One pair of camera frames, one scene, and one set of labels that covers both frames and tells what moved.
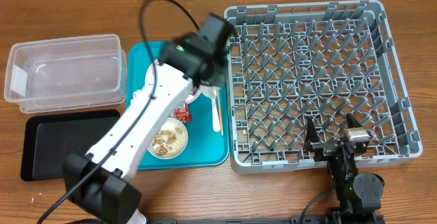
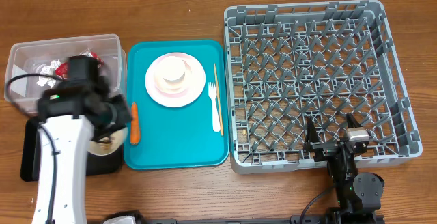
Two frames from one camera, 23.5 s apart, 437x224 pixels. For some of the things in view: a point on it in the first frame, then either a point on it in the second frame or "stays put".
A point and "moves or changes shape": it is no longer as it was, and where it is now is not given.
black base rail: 340,218 stays put
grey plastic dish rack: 325,60 stays put
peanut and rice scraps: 168,141 moves or changes shape
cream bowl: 169,140 moves or changes shape
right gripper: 327,149 stays put
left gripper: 219,80 to 121,102
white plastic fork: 216,125 stays put
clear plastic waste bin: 66,73 stays put
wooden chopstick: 220,112 stays put
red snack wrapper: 182,113 to 63,70
